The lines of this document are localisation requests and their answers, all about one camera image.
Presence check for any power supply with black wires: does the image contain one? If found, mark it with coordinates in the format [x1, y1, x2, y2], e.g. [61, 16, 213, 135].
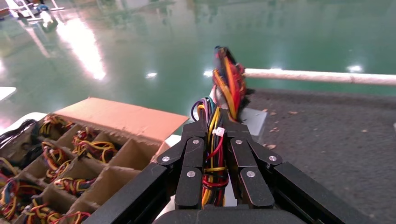
[0, 119, 39, 168]

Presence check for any multicolour wire harness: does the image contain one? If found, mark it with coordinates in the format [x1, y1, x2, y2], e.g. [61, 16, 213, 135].
[190, 97, 231, 208]

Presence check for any white pipe rail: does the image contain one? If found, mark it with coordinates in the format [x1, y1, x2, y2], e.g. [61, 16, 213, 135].
[244, 68, 396, 87]

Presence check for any power supply with coloured wires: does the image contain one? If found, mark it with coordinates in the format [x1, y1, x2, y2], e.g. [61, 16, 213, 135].
[210, 45, 268, 137]
[49, 210, 92, 224]
[0, 157, 19, 186]
[71, 127, 98, 143]
[38, 114, 73, 137]

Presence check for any cardboard divider grid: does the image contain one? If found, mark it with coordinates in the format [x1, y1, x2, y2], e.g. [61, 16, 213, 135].
[0, 117, 162, 224]

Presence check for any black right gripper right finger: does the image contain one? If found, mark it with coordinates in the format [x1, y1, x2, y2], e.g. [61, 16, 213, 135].
[220, 109, 369, 224]

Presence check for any brown cardboard box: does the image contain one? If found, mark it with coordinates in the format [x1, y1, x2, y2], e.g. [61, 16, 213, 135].
[0, 97, 190, 224]

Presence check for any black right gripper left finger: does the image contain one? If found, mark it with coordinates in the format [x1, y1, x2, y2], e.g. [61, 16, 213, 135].
[83, 109, 208, 224]

